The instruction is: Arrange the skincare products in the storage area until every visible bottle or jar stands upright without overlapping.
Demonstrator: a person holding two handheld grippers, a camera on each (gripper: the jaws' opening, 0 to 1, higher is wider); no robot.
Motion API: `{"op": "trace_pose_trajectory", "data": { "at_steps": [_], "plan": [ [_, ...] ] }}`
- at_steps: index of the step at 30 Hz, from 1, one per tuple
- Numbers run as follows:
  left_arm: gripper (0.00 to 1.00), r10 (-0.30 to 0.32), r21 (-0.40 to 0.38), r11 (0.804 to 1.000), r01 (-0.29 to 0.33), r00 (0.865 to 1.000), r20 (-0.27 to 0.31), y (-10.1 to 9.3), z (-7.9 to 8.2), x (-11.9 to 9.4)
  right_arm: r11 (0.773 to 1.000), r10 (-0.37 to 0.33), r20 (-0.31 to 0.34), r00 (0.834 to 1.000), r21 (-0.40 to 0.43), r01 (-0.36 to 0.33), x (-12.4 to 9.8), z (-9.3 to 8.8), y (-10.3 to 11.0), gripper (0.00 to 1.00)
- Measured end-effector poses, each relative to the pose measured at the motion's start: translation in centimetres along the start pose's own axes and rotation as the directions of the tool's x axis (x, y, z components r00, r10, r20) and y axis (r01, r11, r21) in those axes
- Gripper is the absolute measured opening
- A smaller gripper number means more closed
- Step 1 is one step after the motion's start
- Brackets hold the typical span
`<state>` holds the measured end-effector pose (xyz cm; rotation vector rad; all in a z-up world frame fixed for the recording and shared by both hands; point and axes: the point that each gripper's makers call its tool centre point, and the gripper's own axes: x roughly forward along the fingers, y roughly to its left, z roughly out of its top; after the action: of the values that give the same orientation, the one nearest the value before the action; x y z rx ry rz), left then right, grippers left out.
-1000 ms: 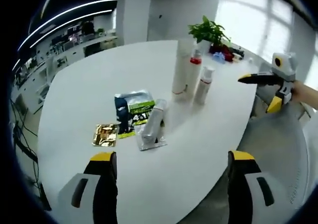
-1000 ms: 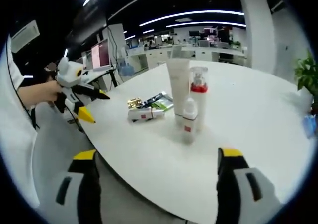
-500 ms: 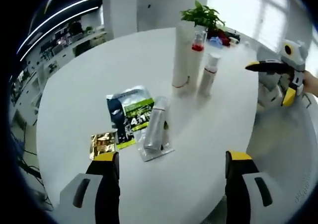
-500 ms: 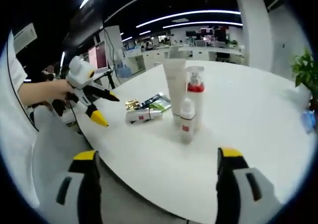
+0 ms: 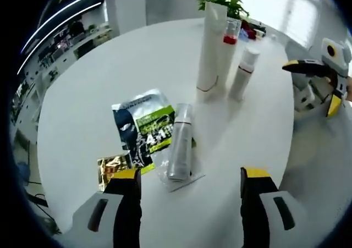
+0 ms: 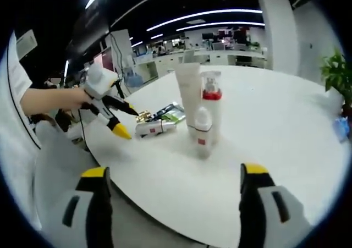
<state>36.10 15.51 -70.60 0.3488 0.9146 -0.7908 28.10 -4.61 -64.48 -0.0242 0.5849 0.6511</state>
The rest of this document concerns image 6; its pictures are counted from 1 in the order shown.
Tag white pillar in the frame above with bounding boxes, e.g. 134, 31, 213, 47
106, 29, 135, 95
257, 0, 299, 75

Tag blue silver skincare sachet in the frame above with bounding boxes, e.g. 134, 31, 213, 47
155, 102, 184, 115

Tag gold foil skincare sachet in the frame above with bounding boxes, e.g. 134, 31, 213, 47
136, 109, 152, 122

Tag small white red-label skincare bottle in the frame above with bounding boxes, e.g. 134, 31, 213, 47
135, 120, 177, 137
194, 107, 214, 159

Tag row of white office desks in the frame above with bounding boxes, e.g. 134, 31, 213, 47
136, 48, 267, 73

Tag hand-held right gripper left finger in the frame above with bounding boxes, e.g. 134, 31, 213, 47
53, 166, 114, 248

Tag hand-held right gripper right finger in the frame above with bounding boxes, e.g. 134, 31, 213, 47
238, 162, 311, 248

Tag person's left hand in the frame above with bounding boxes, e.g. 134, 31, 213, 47
64, 87, 92, 111

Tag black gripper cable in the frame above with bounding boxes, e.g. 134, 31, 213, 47
78, 107, 90, 151

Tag green potted plant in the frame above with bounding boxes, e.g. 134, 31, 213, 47
320, 48, 352, 108

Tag person's white shirt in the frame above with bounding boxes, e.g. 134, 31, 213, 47
0, 30, 42, 232

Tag white office chair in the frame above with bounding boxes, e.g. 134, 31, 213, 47
182, 49, 195, 65

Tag large white skincare tube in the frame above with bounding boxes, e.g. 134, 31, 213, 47
175, 62, 201, 135

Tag blue plastic pack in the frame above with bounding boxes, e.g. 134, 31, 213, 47
332, 117, 352, 144

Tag blue water jug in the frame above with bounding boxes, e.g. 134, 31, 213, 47
124, 74, 144, 89

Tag white red-collar skincare pump bottle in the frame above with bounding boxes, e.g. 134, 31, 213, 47
200, 70, 224, 151

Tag ceiling air conditioner unit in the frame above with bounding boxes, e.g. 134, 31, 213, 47
15, 29, 38, 59

